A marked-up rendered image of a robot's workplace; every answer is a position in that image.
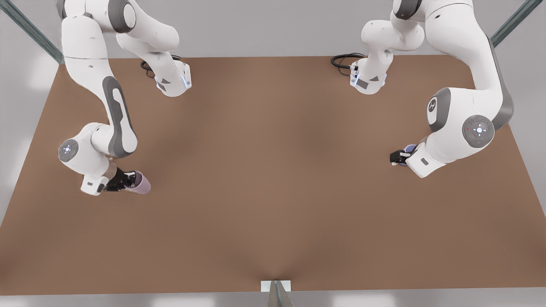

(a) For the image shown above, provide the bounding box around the pink cup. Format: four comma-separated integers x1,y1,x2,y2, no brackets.
125,171,151,195

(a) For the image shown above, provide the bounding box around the black cable loop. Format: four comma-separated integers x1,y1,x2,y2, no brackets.
141,55,181,79
331,53,366,76

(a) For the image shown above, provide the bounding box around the silver frame post with foot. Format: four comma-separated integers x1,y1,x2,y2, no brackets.
261,280,293,307

